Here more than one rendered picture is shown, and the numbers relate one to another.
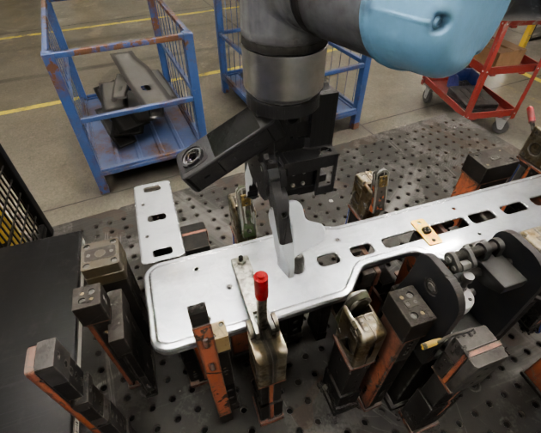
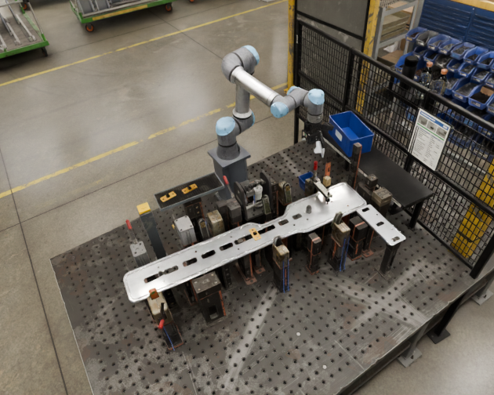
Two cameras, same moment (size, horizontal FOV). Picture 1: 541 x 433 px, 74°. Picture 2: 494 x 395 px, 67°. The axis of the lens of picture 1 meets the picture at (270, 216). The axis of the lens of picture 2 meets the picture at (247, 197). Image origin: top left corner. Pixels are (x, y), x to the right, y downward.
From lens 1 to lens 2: 2.17 m
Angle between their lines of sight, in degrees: 91
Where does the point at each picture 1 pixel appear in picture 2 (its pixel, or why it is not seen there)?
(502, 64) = not seen: outside the picture
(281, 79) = not seen: hidden behind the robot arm
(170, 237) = (366, 215)
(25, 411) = (367, 163)
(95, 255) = (383, 192)
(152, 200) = (389, 232)
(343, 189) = (290, 348)
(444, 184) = (205, 368)
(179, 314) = (344, 191)
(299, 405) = not seen: hidden behind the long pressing
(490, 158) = (208, 279)
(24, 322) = (389, 177)
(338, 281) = (292, 208)
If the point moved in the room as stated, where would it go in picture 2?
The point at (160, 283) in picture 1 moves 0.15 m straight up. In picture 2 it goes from (357, 199) to (361, 179)
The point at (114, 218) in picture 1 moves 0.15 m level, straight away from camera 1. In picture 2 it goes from (443, 293) to (470, 312)
